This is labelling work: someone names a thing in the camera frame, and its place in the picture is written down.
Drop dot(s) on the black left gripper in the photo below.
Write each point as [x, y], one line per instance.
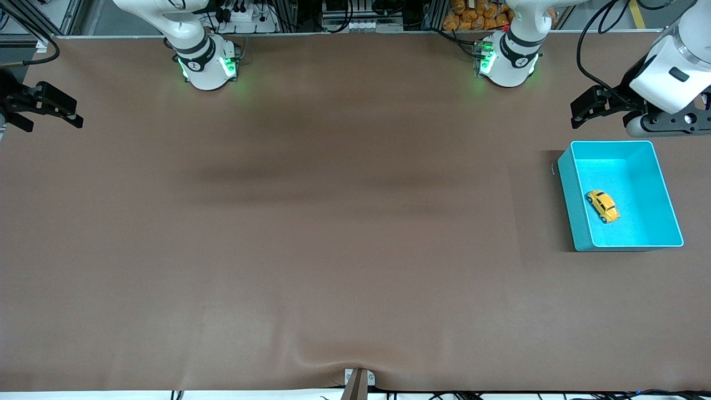
[621, 101]

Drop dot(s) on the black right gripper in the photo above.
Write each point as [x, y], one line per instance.
[12, 99]

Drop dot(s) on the yellow beetle toy car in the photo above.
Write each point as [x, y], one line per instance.
[603, 206]

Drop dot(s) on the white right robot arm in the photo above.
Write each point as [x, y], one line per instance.
[205, 72]

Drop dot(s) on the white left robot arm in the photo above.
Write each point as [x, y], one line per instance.
[666, 83]

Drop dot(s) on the turquoise plastic box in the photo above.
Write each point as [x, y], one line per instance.
[639, 178]

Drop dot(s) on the orange packaged snacks pile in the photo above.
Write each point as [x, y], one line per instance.
[472, 16]

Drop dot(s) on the white power strip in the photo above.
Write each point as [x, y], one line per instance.
[250, 19]

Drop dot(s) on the white connector block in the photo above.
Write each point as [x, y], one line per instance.
[362, 25]

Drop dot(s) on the brown table mat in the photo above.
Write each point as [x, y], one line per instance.
[355, 222]

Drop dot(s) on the white corner bracket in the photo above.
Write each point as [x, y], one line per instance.
[41, 46]

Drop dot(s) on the grey bracket with brown bar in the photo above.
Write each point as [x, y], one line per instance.
[358, 389]

